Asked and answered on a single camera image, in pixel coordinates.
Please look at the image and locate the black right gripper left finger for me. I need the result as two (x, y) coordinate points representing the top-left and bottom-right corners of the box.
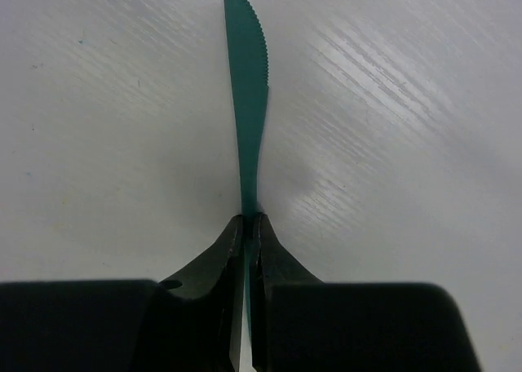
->
(1, 216), (243, 371)

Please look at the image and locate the teal plastic knife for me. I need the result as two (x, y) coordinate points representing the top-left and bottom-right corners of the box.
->
(222, 0), (272, 348)

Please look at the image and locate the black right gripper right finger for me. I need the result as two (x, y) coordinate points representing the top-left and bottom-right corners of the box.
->
(250, 214), (480, 371)

